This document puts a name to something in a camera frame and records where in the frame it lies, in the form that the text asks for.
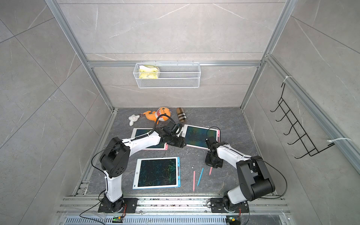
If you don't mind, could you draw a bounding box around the long pink stylus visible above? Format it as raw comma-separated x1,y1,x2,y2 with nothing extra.
192,171,196,192

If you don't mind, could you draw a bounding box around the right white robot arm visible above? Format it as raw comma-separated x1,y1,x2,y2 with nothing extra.
205,137,276,212

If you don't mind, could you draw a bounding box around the white small plush toy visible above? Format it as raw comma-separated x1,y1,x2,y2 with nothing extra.
128,114,141,126

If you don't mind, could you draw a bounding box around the left pink framed writing tablet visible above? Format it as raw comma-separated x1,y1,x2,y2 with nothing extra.
131,128,168,151

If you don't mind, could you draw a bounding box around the white wire mesh basket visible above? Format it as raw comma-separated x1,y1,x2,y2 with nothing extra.
133,62,201,89

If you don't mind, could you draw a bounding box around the black wire hook rack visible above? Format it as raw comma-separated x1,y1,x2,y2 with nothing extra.
270,83,335,159

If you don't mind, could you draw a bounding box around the orange shark plush toy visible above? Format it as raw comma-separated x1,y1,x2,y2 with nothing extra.
142,107,171,124

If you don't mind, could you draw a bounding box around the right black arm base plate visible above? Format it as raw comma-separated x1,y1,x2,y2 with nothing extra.
207,197,249,213

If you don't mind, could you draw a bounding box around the blue stylus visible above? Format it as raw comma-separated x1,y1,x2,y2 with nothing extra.
197,168,204,186

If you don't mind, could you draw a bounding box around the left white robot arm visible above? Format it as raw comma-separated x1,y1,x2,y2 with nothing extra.
98,121,186,213

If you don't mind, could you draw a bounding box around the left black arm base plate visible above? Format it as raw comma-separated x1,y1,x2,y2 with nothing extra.
97,197,138,213

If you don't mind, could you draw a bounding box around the yellow white cloth in basket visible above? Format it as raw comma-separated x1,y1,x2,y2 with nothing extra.
138,65,160,79

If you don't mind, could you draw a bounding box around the pink framed writing tablet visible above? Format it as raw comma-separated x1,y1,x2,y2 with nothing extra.
131,128,168,151
181,125,221,150

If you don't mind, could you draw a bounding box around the right pink framed writing tablet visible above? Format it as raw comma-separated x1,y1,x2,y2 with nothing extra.
181,125,221,150

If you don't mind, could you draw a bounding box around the blue framed writing tablet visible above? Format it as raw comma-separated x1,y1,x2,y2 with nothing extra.
132,157,181,189

